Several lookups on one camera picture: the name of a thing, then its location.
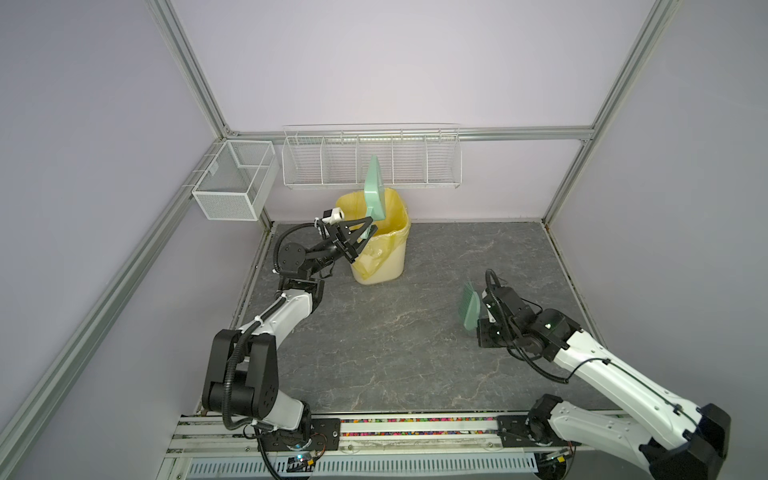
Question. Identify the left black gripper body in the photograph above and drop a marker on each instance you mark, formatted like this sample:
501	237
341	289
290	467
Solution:
335	242

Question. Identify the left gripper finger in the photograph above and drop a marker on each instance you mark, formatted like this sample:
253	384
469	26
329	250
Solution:
357	224
360	235

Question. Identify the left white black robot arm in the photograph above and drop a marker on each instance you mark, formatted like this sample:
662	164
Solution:
242	377

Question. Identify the green hand brush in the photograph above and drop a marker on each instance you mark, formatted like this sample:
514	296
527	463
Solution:
470	307

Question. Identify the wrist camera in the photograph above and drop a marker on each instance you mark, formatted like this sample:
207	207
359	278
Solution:
333	216
485	308

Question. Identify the yellow lined trash bin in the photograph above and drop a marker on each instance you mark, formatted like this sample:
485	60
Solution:
383	258

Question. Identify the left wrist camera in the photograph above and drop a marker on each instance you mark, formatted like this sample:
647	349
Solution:
333	216

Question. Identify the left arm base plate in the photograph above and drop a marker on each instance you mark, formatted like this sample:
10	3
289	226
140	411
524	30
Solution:
318	434

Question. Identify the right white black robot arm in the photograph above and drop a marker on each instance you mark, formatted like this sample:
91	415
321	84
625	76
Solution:
664	434

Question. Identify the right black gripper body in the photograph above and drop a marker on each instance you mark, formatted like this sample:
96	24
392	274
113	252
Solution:
489	335

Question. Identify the long white wire shelf basket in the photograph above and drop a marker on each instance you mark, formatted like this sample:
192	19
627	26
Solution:
338	157

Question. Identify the aluminium front rail frame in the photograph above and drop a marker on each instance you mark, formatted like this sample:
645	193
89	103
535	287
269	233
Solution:
383	445

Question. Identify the green plastic dustpan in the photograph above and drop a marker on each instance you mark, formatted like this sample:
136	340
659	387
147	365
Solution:
374	191

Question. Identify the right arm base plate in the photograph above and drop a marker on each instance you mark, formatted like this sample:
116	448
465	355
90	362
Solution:
517	431

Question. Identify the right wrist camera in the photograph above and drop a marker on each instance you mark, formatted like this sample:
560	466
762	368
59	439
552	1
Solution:
485	308

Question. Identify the small white mesh basket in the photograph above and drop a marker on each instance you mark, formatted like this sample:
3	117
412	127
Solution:
237	181

